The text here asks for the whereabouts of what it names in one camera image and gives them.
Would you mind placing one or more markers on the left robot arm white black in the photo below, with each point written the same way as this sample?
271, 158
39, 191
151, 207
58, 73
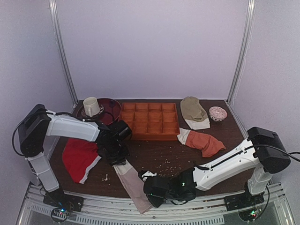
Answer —
40, 123

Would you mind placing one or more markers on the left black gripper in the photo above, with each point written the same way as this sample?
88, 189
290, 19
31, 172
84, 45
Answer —
116, 158

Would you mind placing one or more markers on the dark red bowl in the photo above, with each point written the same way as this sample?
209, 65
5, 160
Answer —
112, 110

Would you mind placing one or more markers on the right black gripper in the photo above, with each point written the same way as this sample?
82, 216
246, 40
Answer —
150, 190

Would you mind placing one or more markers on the orange wooden compartment tray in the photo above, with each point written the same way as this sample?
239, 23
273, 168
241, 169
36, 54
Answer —
151, 121

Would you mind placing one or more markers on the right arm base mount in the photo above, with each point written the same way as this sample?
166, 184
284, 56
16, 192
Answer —
249, 207

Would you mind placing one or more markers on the red underwear white trim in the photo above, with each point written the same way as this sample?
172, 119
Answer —
79, 157

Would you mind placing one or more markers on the right aluminium frame post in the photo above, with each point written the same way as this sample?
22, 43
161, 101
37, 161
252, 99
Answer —
243, 50

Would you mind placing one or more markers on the aluminium frame post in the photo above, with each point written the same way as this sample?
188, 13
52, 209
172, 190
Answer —
243, 50
62, 54

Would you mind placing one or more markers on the mauve underwear white waistband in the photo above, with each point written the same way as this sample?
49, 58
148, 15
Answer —
133, 185

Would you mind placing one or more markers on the khaki underwear cream waistband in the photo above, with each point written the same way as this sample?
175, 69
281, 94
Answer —
194, 114

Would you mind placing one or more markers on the pink patterned small bowl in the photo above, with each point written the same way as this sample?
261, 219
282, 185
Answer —
217, 113

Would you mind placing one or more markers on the left aluminium frame post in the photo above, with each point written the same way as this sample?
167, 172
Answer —
62, 54

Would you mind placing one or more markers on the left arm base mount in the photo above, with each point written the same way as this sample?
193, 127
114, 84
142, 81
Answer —
64, 205

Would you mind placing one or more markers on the orange underwear white waistband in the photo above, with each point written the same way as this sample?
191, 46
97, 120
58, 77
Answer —
207, 144

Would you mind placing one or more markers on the dark saucer plate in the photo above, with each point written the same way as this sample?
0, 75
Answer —
81, 114

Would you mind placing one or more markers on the cream ceramic mug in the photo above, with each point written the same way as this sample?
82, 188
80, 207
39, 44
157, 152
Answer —
91, 106

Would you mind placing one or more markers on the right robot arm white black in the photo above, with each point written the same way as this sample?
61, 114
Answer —
261, 151

